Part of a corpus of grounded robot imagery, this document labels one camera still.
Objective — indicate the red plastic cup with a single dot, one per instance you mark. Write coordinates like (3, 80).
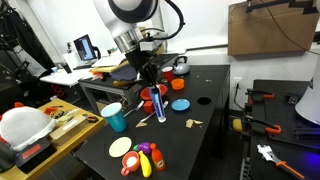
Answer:
(168, 75)

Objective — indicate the teal plastic cup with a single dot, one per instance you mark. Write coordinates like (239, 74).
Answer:
(115, 121)

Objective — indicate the white desk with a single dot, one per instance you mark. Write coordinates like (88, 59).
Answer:
(63, 78)

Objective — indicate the white wooden spoon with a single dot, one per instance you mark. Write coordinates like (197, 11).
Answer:
(166, 103)

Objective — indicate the triangular tan chip piece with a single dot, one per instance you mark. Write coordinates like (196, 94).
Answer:
(141, 125)

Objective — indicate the orange toy mug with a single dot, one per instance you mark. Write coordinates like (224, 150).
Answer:
(131, 161)

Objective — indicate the orange toy sauce bottle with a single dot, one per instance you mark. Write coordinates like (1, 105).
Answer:
(158, 160)

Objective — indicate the cream round disc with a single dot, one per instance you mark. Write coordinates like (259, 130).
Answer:
(120, 147)

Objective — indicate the white paper stack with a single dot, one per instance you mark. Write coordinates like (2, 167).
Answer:
(106, 61)

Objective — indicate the yellow board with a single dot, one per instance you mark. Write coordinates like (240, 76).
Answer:
(103, 69)

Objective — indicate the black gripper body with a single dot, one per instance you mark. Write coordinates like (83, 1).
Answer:
(141, 60)

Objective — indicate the black hanging equipment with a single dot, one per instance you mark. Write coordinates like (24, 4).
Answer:
(20, 43)

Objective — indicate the orange plastic bowl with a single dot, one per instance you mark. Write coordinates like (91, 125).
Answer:
(177, 84)

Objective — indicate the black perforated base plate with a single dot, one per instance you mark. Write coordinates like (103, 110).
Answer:
(286, 113)

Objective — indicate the laptop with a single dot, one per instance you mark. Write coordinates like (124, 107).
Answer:
(84, 47)

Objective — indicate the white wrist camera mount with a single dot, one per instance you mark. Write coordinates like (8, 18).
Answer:
(153, 41)

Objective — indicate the blue round plate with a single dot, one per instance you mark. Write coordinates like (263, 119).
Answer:
(180, 105)

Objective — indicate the white cloth heap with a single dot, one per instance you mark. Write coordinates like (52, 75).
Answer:
(26, 126)

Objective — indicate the red cube block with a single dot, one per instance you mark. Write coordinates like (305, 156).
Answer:
(147, 107)

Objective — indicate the large cardboard panel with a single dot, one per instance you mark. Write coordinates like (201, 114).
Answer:
(266, 33)

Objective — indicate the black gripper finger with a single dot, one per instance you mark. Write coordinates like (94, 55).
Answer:
(156, 76)
(145, 76)

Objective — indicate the aluminium frame table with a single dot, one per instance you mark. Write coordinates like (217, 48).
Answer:
(100, 83)

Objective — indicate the purple toy eggplant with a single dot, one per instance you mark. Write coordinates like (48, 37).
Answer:
(145, 147)

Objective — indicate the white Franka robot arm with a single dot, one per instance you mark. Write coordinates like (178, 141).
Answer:
(103, 16)

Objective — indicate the yellow sponge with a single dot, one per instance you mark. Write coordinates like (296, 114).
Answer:
(237, 125)

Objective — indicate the wooden side table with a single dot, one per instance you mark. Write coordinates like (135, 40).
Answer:
(60, 155)

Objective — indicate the yellow crumb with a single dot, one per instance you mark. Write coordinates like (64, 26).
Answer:
(208, 80)

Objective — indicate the small tan chip piece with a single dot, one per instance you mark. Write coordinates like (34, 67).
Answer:
(197, 122)

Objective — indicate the large tan chip piece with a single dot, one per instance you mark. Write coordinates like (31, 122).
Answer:
(189, 123)

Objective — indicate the blue white toothpaste tube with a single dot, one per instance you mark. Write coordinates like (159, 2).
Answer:
(158, 106)

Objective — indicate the white wall power outlet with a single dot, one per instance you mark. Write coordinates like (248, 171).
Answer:
(237, 82)

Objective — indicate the flat cardboard box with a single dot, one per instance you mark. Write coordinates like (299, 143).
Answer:
(70, 128)

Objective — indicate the yellow toy banana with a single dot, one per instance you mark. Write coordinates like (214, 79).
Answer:
(145, 166)

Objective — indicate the red plastic bowl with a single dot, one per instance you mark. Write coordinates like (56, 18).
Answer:
(144, 94)

